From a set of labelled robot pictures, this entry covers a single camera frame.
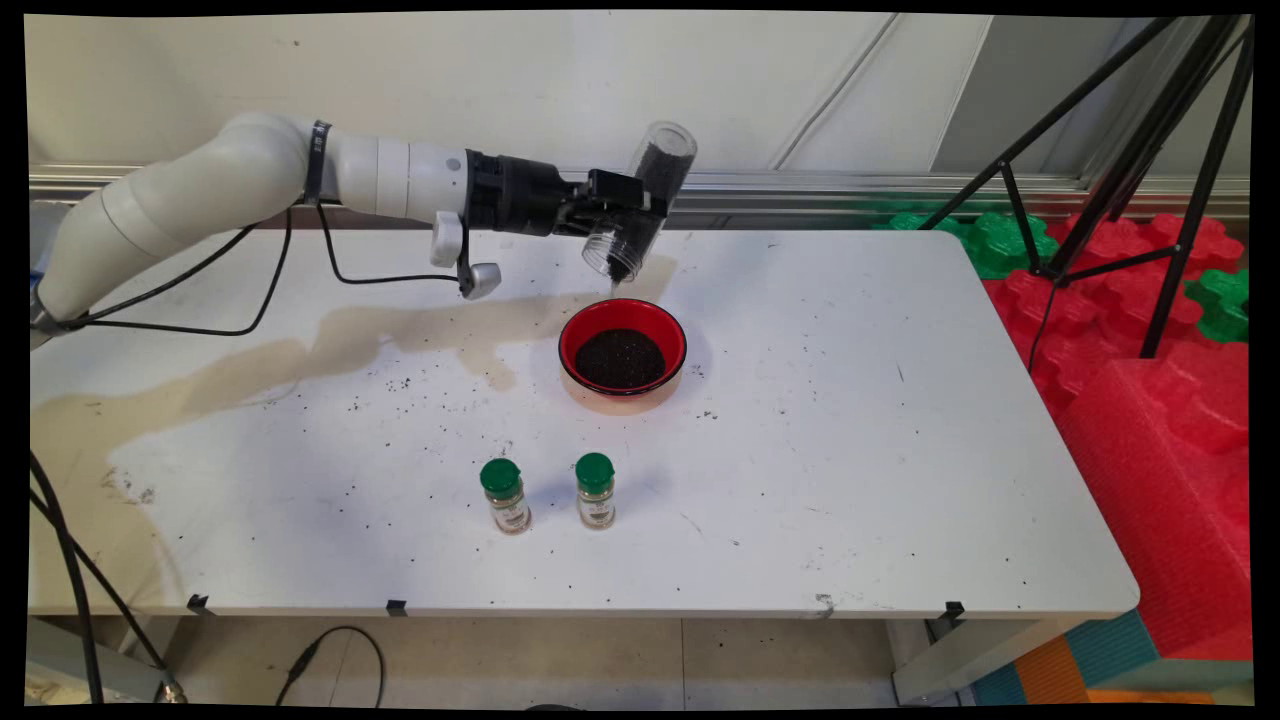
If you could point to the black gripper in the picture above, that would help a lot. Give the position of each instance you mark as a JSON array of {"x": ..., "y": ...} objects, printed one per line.
[{"x": 510, "y": 195}]

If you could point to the clear plastic jar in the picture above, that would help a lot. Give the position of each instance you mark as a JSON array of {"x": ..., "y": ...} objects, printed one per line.
[{"x": 670, "y": 150}]

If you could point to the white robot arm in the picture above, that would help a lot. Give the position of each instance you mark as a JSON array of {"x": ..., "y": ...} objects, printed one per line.
[{"x": 200, "y": 185}]

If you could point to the pale grey robot base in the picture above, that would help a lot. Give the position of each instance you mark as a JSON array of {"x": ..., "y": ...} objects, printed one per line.
[{"x": 45, "y": 225}]

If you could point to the red bowl with black rim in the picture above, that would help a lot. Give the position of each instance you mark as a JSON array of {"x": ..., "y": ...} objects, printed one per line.
[{"x": 585, "y": 335}]

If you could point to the black seeds heap in bowl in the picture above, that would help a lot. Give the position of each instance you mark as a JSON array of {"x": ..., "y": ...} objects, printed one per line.
[{"x": 620, "y": 360}]

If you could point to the spice bottle with green lid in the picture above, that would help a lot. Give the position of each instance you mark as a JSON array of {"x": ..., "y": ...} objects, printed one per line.
[
  {"x": 505, "y": 495},
  {"x": 596, "y": 490}
]

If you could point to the small green foam block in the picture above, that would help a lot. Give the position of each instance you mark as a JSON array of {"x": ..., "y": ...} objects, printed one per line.
[{"x": 915, "y": 222}]

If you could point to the large green foam block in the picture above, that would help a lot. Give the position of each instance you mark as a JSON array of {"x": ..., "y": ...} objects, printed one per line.
[{"x": 1000, "y": 245}]

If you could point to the black tripod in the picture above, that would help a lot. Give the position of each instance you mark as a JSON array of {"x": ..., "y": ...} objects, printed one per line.
[{"x": 1140, "y": 150}]

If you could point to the white table leg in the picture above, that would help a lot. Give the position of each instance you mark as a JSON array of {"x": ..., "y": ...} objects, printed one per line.
[
  {"x": 980, "y": 655},
  {"x": 50, "y": 660}
]

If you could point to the blue and orange foam mat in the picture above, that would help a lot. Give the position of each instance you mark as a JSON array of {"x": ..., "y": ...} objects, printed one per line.
[{"x": 1110, "y": 650}]

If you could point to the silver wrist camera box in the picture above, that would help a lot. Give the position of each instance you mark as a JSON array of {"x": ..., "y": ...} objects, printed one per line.
[{"x": 480, "y": 280}]

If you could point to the aluminium rail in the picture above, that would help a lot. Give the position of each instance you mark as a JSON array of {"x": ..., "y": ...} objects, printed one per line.
[{"x": 800, "y": 188}]

